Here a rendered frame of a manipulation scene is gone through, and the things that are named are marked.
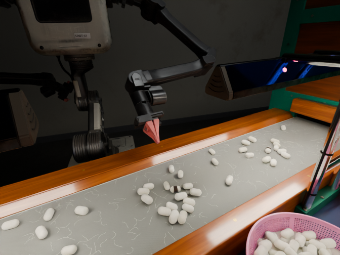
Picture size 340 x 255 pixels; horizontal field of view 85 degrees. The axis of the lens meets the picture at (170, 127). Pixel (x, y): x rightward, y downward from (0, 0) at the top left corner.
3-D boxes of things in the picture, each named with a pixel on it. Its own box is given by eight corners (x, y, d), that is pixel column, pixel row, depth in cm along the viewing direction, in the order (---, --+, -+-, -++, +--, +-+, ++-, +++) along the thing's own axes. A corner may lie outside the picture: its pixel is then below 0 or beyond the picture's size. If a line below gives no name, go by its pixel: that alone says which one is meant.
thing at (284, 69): (204, 93, 46) (205, 62, 43) (332, 68, 72) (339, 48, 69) (227, 101, 40) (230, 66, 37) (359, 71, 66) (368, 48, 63)
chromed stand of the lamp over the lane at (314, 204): (248, 183, 69) (273, 53, 49) (282, 166, 77) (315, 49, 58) (302, 223, 54) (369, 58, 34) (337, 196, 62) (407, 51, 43)
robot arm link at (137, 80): (125, 85, 74) (130, 72, 66) (152, 83, 79) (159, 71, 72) (134, 113, 71) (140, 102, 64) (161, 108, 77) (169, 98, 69)
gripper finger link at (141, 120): (167, 137, 61) (156, 113, 64) (146, 143, 58) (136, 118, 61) (162, 145, 66) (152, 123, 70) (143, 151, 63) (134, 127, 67)
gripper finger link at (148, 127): (173, 135, 62) (163, 112, 65) (154, 141, 59) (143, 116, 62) (168, 143, 67) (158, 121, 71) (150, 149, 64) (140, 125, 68)
